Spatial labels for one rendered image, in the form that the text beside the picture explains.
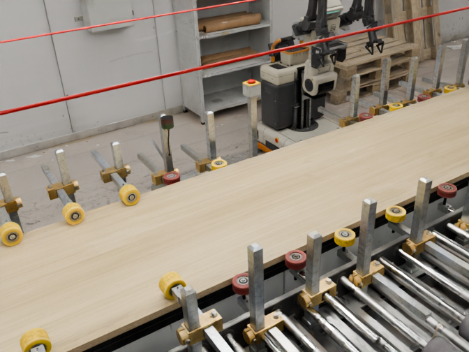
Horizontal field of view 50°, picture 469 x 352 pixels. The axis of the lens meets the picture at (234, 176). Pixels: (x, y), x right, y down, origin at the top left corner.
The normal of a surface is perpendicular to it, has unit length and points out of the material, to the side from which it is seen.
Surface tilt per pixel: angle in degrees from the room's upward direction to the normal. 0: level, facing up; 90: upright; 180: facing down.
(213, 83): 90
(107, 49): 90
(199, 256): 0
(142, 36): 90
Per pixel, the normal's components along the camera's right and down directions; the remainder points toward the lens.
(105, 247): -0.04, -0.87
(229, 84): 0.53, 0.40
